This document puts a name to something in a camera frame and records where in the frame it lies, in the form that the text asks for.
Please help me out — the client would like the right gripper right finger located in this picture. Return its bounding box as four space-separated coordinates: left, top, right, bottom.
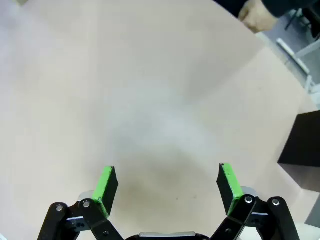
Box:
209 162 301 240

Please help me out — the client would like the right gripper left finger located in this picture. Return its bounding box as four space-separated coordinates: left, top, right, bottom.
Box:
37 165 126 240

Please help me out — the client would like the person's forearm in dark sleeve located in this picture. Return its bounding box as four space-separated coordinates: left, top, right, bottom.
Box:
261 0 313 19

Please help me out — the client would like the person's bare hand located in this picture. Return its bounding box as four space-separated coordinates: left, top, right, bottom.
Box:
238 0 278 33

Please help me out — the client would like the black square box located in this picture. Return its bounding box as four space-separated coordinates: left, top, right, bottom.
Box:
277 111 320 193

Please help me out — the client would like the white table with metal legs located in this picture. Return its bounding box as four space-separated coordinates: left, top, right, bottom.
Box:
276 37 320 95

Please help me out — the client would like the person in black clothes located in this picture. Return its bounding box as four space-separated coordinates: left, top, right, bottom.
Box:
213 0 250 18

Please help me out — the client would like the black chair base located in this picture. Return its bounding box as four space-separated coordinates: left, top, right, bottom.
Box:
284 4 320 38

